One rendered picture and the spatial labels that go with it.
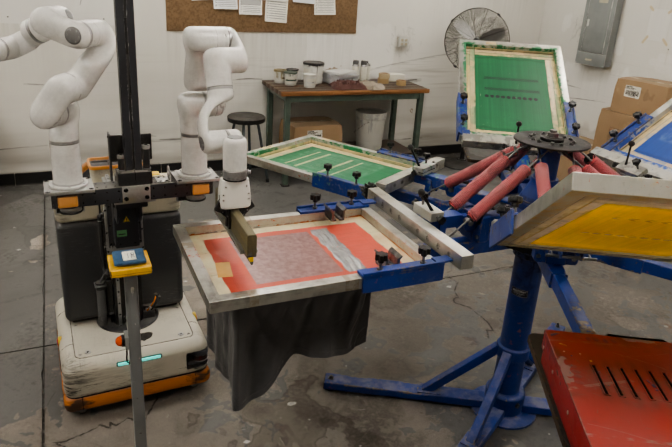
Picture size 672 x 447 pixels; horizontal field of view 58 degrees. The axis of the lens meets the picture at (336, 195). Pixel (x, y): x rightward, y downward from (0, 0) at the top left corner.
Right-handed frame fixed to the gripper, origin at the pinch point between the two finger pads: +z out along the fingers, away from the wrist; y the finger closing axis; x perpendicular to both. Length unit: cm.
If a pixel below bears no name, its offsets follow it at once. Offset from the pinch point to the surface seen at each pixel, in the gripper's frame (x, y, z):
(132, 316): -9.0, 32.7, 35.2
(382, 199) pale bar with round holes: -21, -67, 7
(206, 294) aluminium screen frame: 25.0, 14.9, 10.8
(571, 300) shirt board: 54, -98, 17
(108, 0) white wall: -380, 5, -40
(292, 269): 11.4, -16.7, 14.4
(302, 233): -15.0, -30.3, 14.8
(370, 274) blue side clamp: 30.9, -35.3, 9.1
